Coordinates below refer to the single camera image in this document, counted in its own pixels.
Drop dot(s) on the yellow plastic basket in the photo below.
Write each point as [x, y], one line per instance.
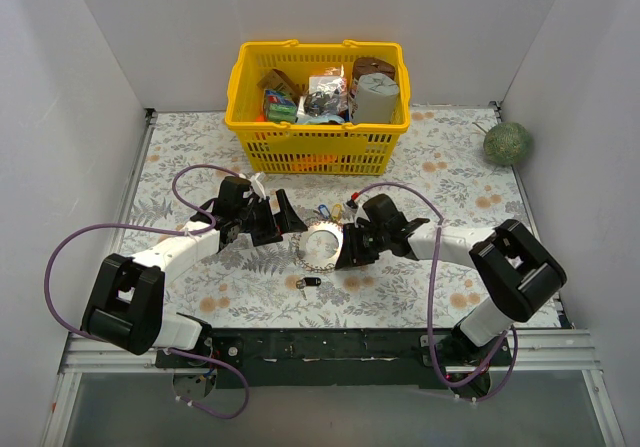
[286, 148]

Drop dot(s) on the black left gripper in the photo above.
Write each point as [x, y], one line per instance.
[267, 222]

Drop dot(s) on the grey paper roll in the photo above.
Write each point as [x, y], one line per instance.
[375, 99]

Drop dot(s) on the green yarn ball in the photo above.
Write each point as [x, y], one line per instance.
[507, 143]

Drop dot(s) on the black base bar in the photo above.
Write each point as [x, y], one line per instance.
[330, 357]

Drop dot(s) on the blue key tag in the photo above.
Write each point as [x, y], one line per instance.
[324, 212]

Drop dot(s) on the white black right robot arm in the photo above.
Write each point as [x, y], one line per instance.
[518, 272]

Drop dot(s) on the yellow key tag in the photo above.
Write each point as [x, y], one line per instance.
[336, 212]

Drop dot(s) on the black head key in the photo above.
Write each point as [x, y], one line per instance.
[306, 282]

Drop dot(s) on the floral table mat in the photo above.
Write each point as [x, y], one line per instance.
[437, 169]

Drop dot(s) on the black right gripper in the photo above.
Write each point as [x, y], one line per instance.
[357, 243]

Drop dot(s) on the brown round box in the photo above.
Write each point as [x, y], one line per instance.
[372, 65]

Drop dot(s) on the clear bag of small items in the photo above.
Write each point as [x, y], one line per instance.
[325, 100]

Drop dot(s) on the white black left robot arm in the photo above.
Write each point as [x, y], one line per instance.
[126, 306]

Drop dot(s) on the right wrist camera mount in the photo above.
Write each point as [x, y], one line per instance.
[354, 210]

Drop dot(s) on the green small box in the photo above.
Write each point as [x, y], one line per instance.
[278, 107]

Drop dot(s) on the brown cardboard packet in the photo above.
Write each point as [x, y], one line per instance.
[277, 80]

